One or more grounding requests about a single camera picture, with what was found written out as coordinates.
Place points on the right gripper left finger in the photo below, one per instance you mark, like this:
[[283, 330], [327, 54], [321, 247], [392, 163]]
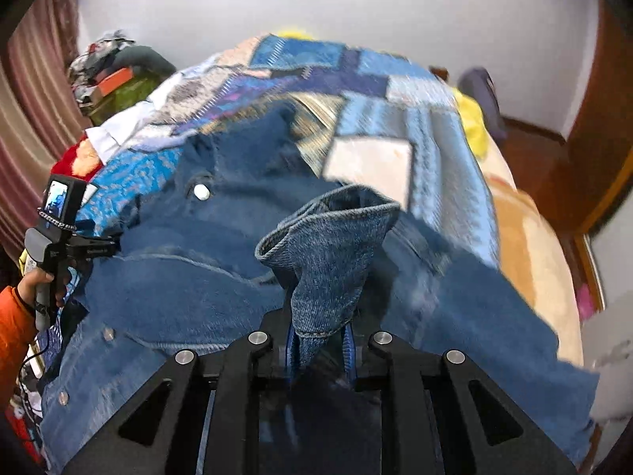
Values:
[[196, 414]]

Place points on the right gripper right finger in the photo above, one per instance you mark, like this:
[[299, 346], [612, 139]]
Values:
[[442, 414]]

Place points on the blue denim jacket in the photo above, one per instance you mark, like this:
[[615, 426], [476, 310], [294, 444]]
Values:
[[245, 225]]

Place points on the pile of clothes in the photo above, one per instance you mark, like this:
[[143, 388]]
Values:
[[88, 69]]

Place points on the left hand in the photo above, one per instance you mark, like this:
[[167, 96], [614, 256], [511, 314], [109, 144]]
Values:
[[34, 284]]

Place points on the red plush toy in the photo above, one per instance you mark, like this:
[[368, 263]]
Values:
[[79, 161]]

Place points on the red gold striped curtain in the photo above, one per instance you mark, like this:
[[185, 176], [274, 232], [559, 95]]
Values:
[[40, 119]]

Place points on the white shirt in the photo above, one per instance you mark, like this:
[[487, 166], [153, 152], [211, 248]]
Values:
[[109, 138]]

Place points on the orange shoe box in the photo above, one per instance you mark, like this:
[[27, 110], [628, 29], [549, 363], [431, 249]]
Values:
[[109, 84]]

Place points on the green patterned storage box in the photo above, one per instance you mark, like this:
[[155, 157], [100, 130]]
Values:
[[133, 91]]

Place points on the beige bed blanket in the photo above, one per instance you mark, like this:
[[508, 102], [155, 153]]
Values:
[[531, 256]]

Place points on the wooden door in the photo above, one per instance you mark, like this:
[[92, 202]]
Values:
[[578, 182]]

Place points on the blue patchwork quilt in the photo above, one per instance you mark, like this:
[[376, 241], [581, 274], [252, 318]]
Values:
[[456, 201]]

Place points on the grey backpack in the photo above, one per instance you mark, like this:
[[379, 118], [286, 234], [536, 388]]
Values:
[[477, 84]]

